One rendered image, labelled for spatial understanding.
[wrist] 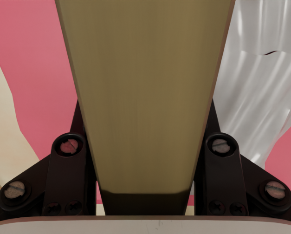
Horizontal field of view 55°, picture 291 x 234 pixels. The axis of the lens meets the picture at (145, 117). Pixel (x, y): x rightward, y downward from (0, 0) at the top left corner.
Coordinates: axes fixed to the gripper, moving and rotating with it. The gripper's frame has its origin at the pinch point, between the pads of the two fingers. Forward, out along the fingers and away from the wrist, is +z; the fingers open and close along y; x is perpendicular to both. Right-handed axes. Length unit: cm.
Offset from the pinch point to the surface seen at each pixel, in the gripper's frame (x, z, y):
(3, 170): -13.8, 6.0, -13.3
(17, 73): -2.3, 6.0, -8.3
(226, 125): -6.4, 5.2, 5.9
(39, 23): 1.2, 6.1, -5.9
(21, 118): -6.6, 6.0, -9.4
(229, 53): -0.5, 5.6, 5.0
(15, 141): -9.3, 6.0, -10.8
